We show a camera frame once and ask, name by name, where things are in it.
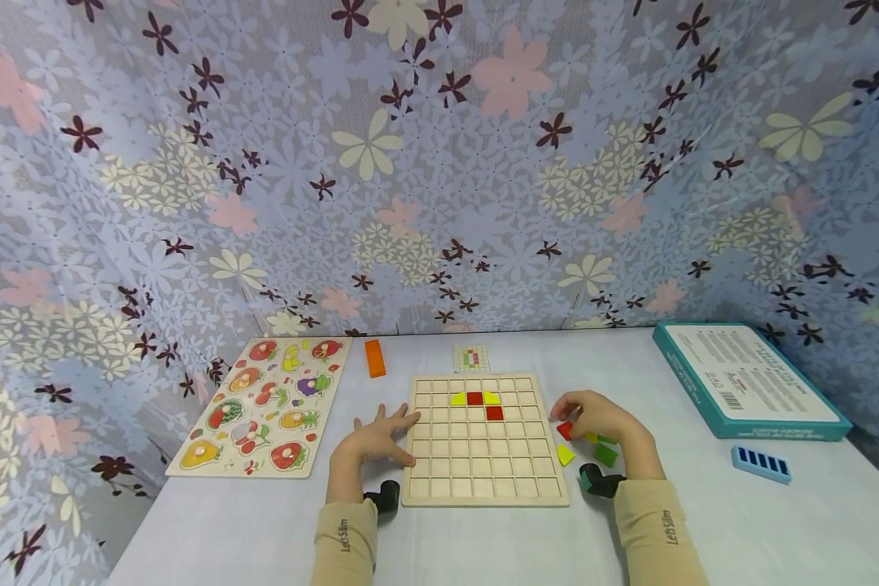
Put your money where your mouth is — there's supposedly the person's right hand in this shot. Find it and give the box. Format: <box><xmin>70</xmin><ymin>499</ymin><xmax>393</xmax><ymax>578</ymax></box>
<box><xmin>549</xmin><ymin>390</ymin><xmax>667</xmax><ymax>483</ymax></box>

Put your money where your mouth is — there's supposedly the person's left hand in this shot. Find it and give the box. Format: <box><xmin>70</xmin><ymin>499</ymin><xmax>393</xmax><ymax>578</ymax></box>
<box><xmin>327</xmin><ymin>404</ymin><xmax>423</xmax><ymax>499</ymax></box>

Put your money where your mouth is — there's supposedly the person's left forearm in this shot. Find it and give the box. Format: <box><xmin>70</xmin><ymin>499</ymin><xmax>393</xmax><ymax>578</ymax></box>
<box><xmin>310</xmin><ymin>479</ymin><xmax>379</xmax><ymax>586</ymax></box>

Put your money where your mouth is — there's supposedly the wooden grid puzzle board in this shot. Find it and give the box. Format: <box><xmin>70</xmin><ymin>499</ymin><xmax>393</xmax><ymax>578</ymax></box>
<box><xmin>401</xmin><ymin>374</ymin><xmax>571</xmax><ymax>508</ymax></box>

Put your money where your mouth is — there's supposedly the small pattern card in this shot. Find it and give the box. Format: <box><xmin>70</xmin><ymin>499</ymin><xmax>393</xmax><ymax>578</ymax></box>
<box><xmin>453</xmin><ymin>343</ymin><xmax>492</xmax><ymax>374</ymax></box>

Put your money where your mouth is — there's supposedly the wooden fruit peg puzzle board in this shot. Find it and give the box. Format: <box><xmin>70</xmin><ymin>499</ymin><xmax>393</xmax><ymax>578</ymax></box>
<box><xmin>164</xmin><ymin>336</ymin><xmax>352</xmax><ymax>479</ymax></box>

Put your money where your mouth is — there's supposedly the teal cardboard box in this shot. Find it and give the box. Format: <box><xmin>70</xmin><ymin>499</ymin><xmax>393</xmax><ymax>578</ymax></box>
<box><xmin>652</xmin><ymin>321</ymin><xmax>855</xmax><ymax>442</ymax></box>

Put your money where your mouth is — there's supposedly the blue slotted block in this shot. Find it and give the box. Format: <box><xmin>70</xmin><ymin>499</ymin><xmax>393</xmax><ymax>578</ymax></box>
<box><xmin>731</xmin><ymin>444</ymin><xmax>793</xmax><ymax>486</ymax></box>

